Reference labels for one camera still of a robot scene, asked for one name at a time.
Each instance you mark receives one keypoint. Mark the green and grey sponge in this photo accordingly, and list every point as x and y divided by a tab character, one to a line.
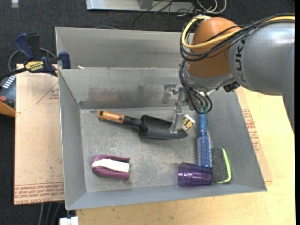
220	166

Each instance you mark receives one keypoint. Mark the purple and white stapler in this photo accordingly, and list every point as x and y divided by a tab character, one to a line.
110	166

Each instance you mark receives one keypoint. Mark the brown cardboard board, red print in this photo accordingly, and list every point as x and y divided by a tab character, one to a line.
35	137

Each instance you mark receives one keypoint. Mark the grey metal bin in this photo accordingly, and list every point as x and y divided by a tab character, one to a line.
152	163

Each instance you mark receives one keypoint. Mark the blue round hairbrush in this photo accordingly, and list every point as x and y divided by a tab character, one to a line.
204	150

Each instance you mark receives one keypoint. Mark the purple plastic cup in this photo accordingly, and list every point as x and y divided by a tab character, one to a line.
193	175

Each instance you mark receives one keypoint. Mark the small white printed packet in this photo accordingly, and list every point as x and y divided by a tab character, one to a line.
188	123

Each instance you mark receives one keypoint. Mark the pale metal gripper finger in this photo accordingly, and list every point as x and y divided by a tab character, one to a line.
177	121
168	93

